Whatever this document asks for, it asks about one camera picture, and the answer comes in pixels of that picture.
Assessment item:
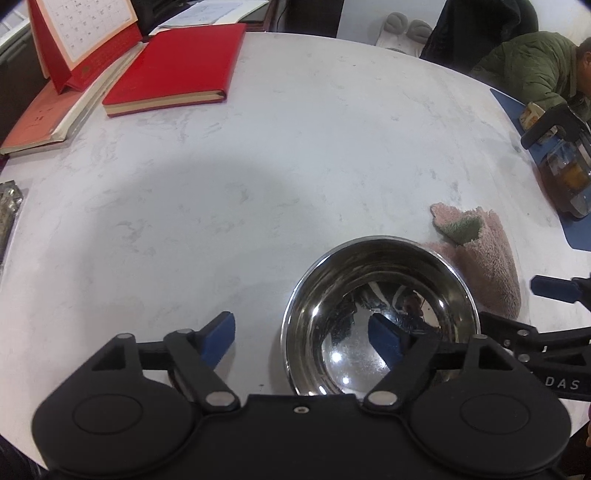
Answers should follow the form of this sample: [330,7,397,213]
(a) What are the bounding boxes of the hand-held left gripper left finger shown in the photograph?
[90,311,242,412]

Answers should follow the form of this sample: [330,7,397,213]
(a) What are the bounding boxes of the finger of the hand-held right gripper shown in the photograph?
[478,312,591,357]
[530,275,591,306]

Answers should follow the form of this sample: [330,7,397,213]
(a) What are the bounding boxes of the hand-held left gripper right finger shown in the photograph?
[361,313,518,410]

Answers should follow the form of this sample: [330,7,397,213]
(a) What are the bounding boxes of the pink and green fluffy cloth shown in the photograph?
[422,202,523,320]

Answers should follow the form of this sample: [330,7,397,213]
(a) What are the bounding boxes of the stainless steel bowl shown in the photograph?
[281,235,481,398]

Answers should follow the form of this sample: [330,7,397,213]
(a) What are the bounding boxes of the small cardboard box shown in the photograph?
[519,102,546,131]

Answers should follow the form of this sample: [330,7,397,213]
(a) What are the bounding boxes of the blue table mat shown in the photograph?
[489,88,591,253]

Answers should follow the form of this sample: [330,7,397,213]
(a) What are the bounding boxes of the glass ashtray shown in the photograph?
[0,181,24,278]

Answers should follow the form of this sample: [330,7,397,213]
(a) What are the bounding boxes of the black chair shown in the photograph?
[418,0,539,70]

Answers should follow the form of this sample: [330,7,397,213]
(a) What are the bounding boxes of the red hardcover notebook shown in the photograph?
[102,23,248,117]

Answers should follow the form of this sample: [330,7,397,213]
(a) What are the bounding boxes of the salmon pink notebook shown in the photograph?
[0,41,149,158]

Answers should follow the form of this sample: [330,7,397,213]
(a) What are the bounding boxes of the white paper sheets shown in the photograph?
[159,0,269,29]

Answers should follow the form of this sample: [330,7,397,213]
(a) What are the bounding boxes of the red desk calendar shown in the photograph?
[27,0,144,96]

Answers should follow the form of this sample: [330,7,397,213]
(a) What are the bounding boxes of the black office device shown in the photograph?
[131,0,205,34]

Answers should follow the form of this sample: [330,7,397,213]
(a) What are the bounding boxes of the glass teapot with black handle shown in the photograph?
[521,102,591,220]

